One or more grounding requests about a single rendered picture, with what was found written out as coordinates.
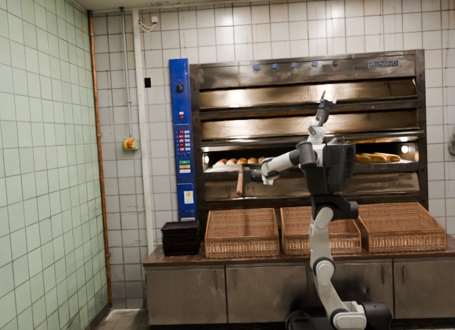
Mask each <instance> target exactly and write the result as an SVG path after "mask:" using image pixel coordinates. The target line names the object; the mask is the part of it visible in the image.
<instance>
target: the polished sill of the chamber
mask: <svg viewBox="0 0 455 330"><path fill-rule="evenodd" d="M402 167H418V162H403V163H376V164H361V165H355V167H354V170H360V169H388V168H402ZM239 171H240V170H236V171H208V172H204V173H203V177H218V176H239V173H238V172H239ZM280 173H303V171H301V169H300V168H299V167H292V168H288V169H285V170H283V171H281V172H280Z"/></svg>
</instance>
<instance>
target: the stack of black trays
mask: <svg viewBox="0 0 455 330"><path fill-rule="evenodd" d="M160 231H162V232H161V233H162V238H161V239H162V241H161V242H162V245H163V246H162V249H163V251H164V252H163V254H164V255H165V256H175V255H197V254H198V252H199V248H200V238H201V237H200V224H199V220H193V221H180V222H165V224H164V225H163V227H162V228H161V230H160Z"/></svg>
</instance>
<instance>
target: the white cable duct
mask: <svg viewBox="0 0 455 330"><path fill-rule="evenodd" d="M132 15H133V35H134V46H135V66H136V77H137V96H138V107H139V128H140V138H141V149H142V169H143V179H144V200H145V210H146V230H147V241H148V256H149V255H150V254H151V253H152V252H153V251H154V243H153V233H152V212H151V202H150V181H149V171H148V150H147V139H146V119H145V108H144V88H143V77H142V57H141V46H140V35H139V21H138V20H139V15H138V7H132Z"/></svg>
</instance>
